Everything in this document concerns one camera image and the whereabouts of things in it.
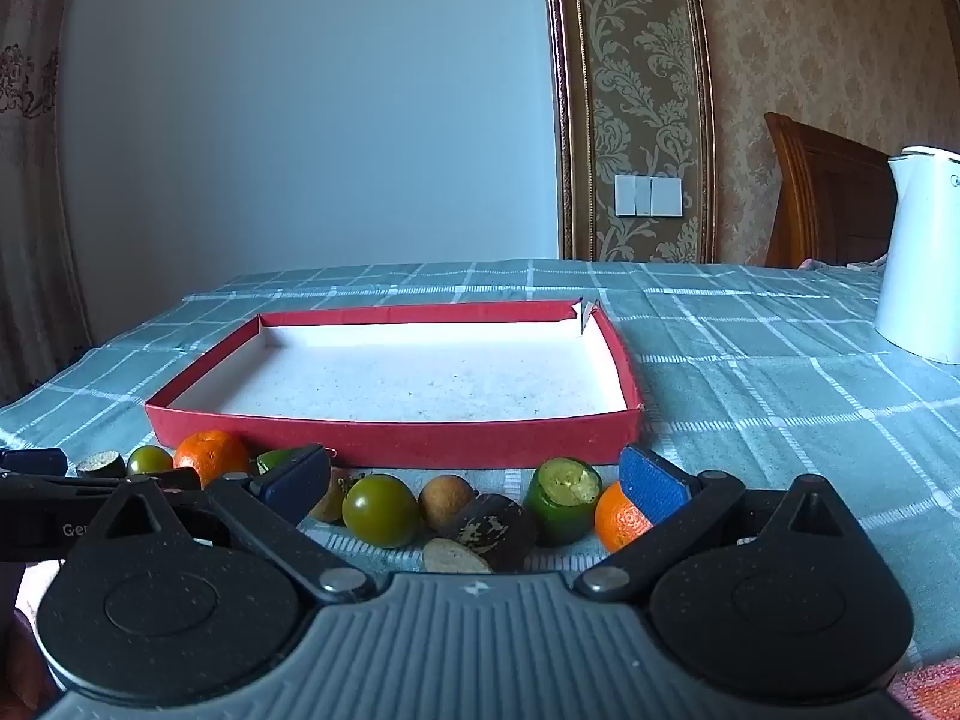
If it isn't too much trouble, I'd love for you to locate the small green tomato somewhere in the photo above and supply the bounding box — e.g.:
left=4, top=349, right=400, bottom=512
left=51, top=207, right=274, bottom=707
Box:
left=126, top=445, right=175, bottom=476

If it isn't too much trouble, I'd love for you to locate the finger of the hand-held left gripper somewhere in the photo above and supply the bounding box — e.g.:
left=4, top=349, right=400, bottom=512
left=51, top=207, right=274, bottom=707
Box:
left=0, top=467, right=202, bottom=500
left=0, top=448, right=69, bottom=476

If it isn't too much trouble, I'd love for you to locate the dark brown cut fruit piece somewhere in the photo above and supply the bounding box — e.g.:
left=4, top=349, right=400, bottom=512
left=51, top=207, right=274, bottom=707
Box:
left=450, top=493, right=539, bottom=572

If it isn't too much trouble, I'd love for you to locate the long green cucumber piece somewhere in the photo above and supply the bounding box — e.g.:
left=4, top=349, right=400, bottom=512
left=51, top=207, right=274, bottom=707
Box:
left=523, top=457, right=603, bottom=547

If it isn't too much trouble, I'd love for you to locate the small orange mandarin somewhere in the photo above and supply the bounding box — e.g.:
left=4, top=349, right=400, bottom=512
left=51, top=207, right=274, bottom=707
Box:
left=594, top=481, right=653, bottom=552

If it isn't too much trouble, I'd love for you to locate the white wall switch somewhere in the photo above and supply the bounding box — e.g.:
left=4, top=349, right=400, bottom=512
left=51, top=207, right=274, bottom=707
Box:
left=615, top=174, right=684, bottom=217

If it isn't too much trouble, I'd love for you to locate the white electric kettle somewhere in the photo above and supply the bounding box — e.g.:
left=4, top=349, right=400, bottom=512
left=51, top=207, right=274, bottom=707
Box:
left=874, top=145, right=960, bottom=365

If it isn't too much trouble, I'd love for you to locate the tan cut fruit piece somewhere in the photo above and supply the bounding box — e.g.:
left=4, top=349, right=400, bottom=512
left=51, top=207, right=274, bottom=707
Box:
left=421, top=538, right=493, bottom=575

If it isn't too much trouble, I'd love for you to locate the wooden bed headboard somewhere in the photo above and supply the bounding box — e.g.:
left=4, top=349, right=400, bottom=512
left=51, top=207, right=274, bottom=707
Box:
left=763, top=112, right=897, bottom=269

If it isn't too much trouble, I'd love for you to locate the brown round fruit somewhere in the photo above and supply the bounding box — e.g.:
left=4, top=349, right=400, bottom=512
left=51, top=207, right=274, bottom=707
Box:
left=309, top=468, right=353, bottom=524

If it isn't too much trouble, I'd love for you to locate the red cardboard box tray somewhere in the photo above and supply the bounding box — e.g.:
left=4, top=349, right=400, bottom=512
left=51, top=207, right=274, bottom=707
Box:
left=145, top=299, right=644, bottom=468

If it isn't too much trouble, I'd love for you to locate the patterned curtain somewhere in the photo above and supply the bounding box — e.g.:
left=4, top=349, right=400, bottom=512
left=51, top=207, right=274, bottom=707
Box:
left=0, top=0, right=96, bottom=406

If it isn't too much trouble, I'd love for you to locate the green checkered tablecloth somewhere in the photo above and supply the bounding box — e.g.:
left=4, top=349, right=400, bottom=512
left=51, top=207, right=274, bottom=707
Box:
left=0, top=259, right=960, bottom=691

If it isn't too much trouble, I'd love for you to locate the large orange mandarin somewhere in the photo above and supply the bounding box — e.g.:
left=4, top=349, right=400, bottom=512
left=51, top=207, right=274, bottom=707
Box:
left=173, top=430, right=251, bottom=487

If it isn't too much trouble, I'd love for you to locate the large green tomato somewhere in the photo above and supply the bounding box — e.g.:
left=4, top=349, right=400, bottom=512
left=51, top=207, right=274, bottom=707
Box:
left=342, top=474, right=421, bottom=548

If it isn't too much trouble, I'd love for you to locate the tan round longan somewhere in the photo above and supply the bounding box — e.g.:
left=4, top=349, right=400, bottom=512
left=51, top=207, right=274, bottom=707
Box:
left=418, top=474, right=476, bottom=531

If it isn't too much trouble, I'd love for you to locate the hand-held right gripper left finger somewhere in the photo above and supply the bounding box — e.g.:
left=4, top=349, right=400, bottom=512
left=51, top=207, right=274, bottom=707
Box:
left=71, top=445, right=376, bottom=605

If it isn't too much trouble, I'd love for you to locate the red patterned cloth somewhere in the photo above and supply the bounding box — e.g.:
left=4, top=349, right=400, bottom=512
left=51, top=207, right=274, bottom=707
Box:
left=889, top=656, right=960, bottom=720

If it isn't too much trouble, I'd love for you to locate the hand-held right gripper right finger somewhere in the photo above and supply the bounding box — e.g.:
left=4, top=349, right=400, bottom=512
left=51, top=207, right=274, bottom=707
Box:
left=574, top=445, right=863, bottom=605

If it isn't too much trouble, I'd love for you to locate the floral bedding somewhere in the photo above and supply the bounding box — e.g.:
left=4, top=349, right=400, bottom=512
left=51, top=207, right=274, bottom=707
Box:
left=797, top=253, right=891, bottom=273

